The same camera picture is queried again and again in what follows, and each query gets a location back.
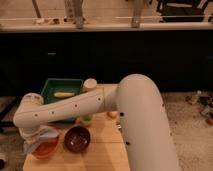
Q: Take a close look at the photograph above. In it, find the light blue towel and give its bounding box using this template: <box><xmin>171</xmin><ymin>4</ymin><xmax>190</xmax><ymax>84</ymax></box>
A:
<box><xmin>23</xmin><ymin>126</ymin><xmax>60</xmax><ymax>154</ymax></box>

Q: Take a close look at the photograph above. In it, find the black office chair base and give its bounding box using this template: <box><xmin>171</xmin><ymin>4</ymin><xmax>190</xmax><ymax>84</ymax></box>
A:
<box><xmin>0</xmin><ymin>96</ymin><xmax>20</xmax><ymax>130</ymax></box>

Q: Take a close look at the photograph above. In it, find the yellow corn cob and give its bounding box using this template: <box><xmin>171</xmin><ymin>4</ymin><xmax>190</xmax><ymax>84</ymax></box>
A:
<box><xmin>54</xmin><ymin>92</ymin><xmax>75</xmax><ymax>98</ymax></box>

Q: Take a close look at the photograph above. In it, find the white jar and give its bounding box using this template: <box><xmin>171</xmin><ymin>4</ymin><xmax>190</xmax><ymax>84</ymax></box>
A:
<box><xmin>83</xmin><ymin>78</ymin><xmax>97</xmax><ymax>92</ymax></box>

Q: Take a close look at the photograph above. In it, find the dark maroon bowl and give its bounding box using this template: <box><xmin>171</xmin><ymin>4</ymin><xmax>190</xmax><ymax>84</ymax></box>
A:
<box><xmin>64</xmin><ymin>126</ymin><xmax>91</xmax><ymax>153</ymax></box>

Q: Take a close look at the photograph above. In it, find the small green cup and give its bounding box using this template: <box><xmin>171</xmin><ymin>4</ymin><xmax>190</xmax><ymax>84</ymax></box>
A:
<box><xmin>80</xmin><ymin>115</ymin><xmax>93</xmax><ymax>126</ymax></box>

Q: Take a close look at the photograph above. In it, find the green plastic tray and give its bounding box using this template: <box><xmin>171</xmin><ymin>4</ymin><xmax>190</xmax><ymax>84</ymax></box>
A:
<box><xmin>41</xmin><ymin>78</ymin><xmax>83</xmax><ymax>104</ymax></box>

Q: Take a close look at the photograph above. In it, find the orange peach fruit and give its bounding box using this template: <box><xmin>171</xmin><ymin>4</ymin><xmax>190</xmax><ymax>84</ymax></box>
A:
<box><xmin>107</xmin><ymin>111</ymin><xmax>118</xmax><ymax>119</ymax></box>

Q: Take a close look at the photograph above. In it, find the orange-red bowl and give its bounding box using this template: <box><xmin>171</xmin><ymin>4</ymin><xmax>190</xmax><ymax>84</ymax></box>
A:
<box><xmin>32</xmin><ymin>137</ymin><xmax>59</xmax><ymax>159</ymax></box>

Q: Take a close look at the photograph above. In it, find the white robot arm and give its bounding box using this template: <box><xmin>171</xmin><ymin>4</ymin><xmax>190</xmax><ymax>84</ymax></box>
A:
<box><xmin>13</xmin><ymin>74</ymin><xmax>181</xmax><ymax>171</ymax></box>

